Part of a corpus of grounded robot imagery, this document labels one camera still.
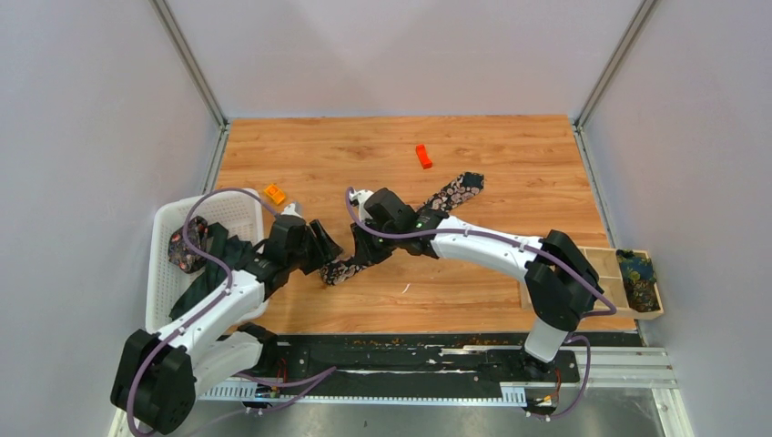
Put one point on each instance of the dark green tie in basket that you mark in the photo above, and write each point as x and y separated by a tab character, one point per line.
216	241

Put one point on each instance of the black pink rose tie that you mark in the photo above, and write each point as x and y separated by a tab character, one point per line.
464	187

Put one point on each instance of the blue gold patterned tie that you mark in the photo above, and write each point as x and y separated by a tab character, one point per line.
639	280

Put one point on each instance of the dark floral tie in basket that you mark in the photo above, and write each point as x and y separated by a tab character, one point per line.
187	244

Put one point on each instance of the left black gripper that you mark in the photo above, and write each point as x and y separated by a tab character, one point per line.
330	248

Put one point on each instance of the white perforated plastic basket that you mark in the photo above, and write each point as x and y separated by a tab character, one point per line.
241	215

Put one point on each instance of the orange plastic block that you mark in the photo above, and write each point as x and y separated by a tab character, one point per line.
275	194

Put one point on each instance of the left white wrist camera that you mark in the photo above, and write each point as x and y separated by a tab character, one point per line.
293	209

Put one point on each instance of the wooden compartment box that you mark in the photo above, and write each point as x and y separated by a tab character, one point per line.
605	264

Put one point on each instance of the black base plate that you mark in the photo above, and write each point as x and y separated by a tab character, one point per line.
412	366

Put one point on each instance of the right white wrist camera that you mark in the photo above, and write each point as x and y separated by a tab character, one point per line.
358	199

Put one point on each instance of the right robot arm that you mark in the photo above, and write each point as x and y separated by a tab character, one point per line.
562	285

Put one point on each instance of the red plastic block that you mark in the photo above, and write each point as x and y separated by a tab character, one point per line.
423	156

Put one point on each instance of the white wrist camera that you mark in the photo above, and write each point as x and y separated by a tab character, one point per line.
293	209
358	199

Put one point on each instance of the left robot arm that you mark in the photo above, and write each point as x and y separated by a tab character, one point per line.
161	374

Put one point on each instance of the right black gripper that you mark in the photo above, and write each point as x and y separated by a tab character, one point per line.
363	250

